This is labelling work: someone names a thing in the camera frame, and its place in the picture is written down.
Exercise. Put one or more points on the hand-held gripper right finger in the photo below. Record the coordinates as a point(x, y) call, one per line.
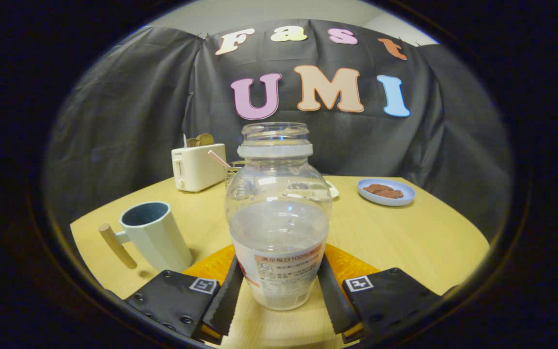
point(337, 300)

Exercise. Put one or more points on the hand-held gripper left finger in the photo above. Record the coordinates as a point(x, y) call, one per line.
point(225, 300)

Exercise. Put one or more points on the clear plastic juice bottle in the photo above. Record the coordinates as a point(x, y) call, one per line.
point(279, 232)

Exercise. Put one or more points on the wooden table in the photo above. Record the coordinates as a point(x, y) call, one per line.
point(405, 237)

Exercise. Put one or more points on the white divided dish with beans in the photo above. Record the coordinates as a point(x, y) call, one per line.
point(333, 190)

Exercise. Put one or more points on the blue plate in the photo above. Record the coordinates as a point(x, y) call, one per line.
point(385, 200)

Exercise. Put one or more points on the brown meat slice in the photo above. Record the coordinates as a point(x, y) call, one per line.
point(375, 188)
point(393, 194)

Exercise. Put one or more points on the ribbed clear glass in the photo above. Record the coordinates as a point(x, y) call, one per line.
point(230, 177)

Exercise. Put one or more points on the white toaster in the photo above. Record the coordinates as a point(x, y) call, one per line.
point(199, 167)

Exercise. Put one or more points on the brown toast slice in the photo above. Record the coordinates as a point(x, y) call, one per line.
point(205, 139)
point(191, 142)

